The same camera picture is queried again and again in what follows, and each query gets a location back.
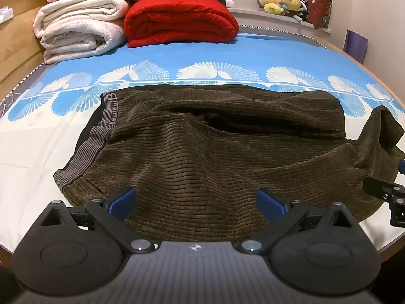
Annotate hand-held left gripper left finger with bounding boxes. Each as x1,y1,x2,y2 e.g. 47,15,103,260
38,187,156,254

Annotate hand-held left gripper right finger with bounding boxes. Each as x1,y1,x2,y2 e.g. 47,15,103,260
238,188,355,254

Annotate brown corduroy pants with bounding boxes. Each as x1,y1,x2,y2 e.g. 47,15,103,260
53,84,405,243

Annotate blue white printed bedsheet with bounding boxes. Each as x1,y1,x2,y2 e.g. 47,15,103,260
0,28,405,255

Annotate white folded blanket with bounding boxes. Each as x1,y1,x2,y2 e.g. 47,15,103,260
39,16,128,65
33,0,130,39

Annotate dark red cushion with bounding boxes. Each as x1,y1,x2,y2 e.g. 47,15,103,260
305,0,333,29

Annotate white windowsill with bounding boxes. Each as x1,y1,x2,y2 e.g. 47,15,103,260
229,0,333,36

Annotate red folded blanket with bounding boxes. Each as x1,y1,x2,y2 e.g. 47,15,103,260
123,0,240,49

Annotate wooden headboard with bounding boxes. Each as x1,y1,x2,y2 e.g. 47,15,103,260
0,0,60,93

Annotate yellow plush toy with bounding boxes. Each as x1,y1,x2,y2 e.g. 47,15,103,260
280,0,303,12
263,0,285,14

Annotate white cord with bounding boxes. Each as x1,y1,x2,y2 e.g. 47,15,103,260
0,92,16,117

